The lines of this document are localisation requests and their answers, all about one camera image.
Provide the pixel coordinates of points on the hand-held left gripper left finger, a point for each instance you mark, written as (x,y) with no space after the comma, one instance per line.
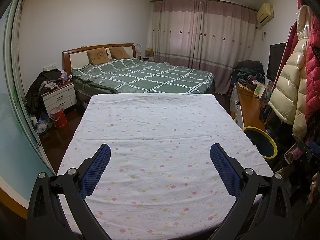
(96,172)

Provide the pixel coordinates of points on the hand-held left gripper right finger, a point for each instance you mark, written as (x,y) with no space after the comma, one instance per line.
(225,172)

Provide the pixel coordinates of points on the yellow rimmed trash bin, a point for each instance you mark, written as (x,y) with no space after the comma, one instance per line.
(262,147)

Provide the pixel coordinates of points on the person's right hand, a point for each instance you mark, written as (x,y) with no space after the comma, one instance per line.
(313,190)

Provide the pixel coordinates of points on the pink garment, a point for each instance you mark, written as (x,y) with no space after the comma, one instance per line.
(293,152)

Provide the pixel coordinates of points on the red bucket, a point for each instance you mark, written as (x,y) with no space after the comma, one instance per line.
(58,117)

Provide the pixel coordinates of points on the cream puffer jacket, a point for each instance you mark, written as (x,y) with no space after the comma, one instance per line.
(287,92)

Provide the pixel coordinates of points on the wooden desk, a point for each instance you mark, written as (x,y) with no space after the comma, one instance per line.
(250,105)

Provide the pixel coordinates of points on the crumpled plastic bag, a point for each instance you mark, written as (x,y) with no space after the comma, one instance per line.
(41,123)

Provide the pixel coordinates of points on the yellow green box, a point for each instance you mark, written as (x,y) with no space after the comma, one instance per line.
(260,90)

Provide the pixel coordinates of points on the white wooden nightstand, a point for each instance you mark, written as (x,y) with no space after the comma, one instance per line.
(60,97)

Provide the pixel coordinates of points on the red dotted jacket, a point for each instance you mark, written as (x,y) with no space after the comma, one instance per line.
(313,67)

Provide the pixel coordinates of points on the dark clothes pile on nightstand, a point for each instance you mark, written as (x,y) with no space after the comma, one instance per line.
(36,92)

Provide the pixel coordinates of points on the black television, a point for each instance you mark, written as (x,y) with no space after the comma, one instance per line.
(276,61)

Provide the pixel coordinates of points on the clothes pile on desk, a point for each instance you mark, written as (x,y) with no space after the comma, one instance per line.
(247,71)

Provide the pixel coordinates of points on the sliding glass wardrobe door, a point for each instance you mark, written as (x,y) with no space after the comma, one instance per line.
(15,105)

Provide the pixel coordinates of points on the green plaid quilt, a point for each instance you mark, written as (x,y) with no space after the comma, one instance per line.
(150,77)

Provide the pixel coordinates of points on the brown bear pillow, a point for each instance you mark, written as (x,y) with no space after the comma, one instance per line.
(120,52)
(98,56)

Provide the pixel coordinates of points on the wooden bed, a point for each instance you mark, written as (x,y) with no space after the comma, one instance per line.
(77,57)

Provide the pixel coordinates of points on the pink beige curtain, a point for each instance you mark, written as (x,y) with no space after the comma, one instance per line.
(202,45)

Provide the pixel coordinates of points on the brown tissue box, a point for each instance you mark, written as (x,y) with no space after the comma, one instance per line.
(149,52)

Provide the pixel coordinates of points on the white wall switch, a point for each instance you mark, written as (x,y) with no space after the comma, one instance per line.
(48,67)

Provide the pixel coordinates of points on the wall air conditioner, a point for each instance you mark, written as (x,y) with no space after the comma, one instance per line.
(265,13)

